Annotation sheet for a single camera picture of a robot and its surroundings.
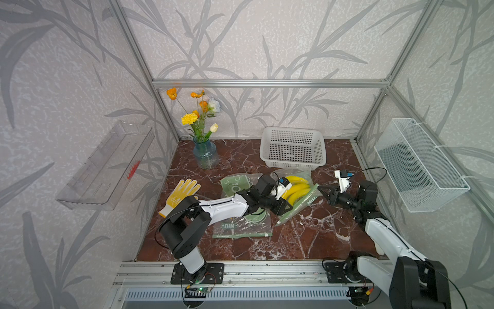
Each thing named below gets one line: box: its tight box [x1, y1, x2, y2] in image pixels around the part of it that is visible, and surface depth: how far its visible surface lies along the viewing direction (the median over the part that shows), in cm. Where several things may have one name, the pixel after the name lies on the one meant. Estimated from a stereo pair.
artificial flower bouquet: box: [165, 87, 221, 143], surface depth 96 cm
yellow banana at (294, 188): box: [281, 183, 311, 200], surface depth 95 cm
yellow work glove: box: [158, 178, 202, 219], surface depth 101 cm
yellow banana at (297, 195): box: [288, 187, 311, 206], surface depth 93 cm
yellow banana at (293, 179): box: [285, 175, 310, 185], surface depth 96 cm
